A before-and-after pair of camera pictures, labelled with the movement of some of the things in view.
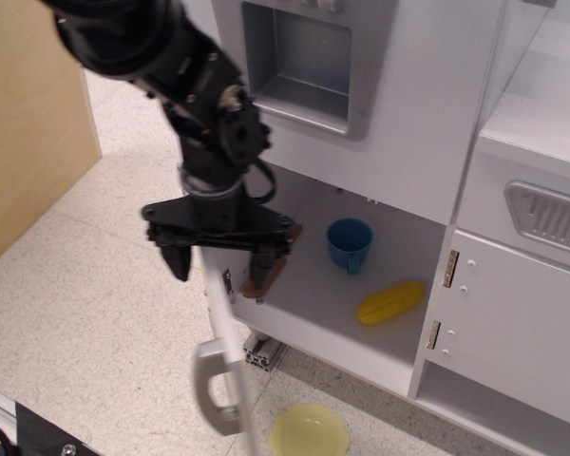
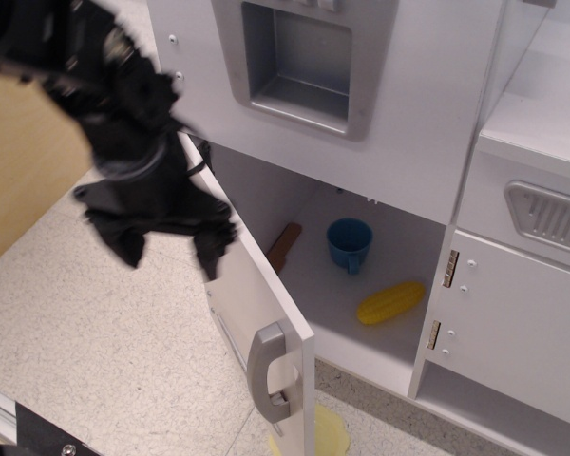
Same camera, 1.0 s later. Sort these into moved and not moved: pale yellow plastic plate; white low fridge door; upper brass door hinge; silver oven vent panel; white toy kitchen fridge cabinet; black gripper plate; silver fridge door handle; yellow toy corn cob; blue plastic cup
Moved: silver fridge door handle; white low fridge door; black gripper plate
Not moved: upper brass door hinge; silver oven vent panel; yellow toy corn cob; blue plastic cup; pale yellow plastic plate; white toy kitchen fridge cabinet
